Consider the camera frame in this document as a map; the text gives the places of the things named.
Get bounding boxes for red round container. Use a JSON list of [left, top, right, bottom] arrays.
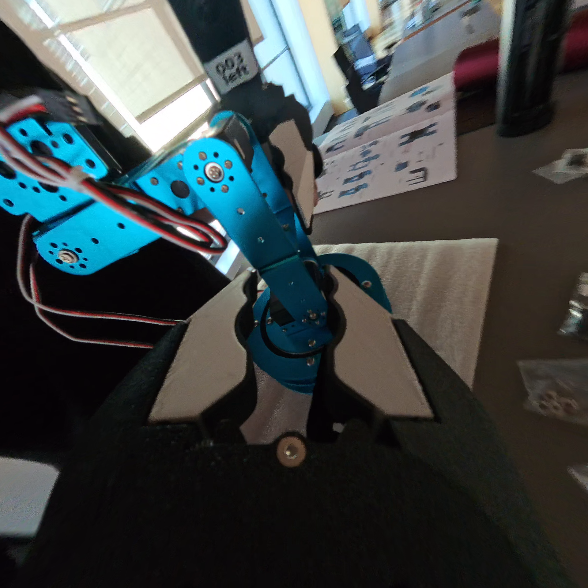
[[455, 11, 588, 95]]

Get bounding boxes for pile of small screw bags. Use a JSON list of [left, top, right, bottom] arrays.
[[518, 272, 588, 492]]

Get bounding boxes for red black white servo wires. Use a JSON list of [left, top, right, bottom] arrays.
[[0, 89, 230, 350]]

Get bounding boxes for clear bag of black parts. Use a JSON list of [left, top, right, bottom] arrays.
[[532, 148, 588, 185]]

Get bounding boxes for blue toy robot arm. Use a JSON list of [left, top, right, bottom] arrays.
[[0, 110, 393, 396]]

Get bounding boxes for bright window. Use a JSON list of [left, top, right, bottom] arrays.
[[0, 0, 313, 154]]

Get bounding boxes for white foam sheet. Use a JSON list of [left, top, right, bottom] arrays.
[[257, 237, 500, 389]]

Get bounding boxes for black cylindrical tube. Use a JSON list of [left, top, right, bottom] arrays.
[[497, 0, 567, 138]]

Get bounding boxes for printed instruction sheet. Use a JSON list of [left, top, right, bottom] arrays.
[[315, 73, 458, 216]]

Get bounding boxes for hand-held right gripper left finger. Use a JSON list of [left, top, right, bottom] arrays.
[[147, 270, 259, 423]]

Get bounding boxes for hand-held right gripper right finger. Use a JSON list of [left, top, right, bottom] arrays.
[[322, 266, 435, 420]]

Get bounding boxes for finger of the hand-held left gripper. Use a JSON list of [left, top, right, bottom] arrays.
[[268, 119, 319, 220]]

